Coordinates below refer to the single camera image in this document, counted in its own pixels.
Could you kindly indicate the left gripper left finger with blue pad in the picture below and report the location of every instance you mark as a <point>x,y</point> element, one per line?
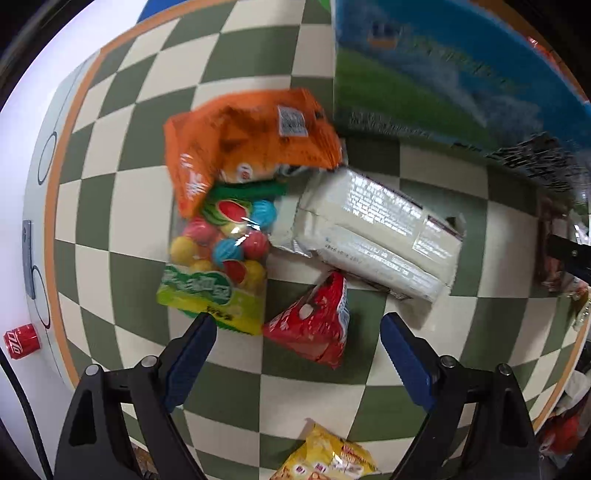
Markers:
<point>94,442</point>

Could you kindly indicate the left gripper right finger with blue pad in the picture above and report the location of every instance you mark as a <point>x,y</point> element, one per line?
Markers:
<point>501,440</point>

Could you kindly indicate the orange snack bag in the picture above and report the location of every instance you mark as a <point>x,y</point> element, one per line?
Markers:
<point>245,137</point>

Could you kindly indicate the red cola can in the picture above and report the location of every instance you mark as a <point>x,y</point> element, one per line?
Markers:
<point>21,341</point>

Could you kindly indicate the yellow snack bag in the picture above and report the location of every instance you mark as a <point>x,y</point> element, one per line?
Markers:
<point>324,455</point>

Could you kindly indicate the colourful candy ball bag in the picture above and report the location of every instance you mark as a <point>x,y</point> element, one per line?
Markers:
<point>217,262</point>

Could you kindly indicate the red triangular snack packet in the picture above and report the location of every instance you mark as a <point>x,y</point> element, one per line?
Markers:
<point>315,326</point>

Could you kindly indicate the blue smartphone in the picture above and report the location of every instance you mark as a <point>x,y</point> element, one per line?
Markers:
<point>27,258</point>

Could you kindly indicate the cardboard milk box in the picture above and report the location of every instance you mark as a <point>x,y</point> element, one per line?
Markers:
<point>450,72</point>

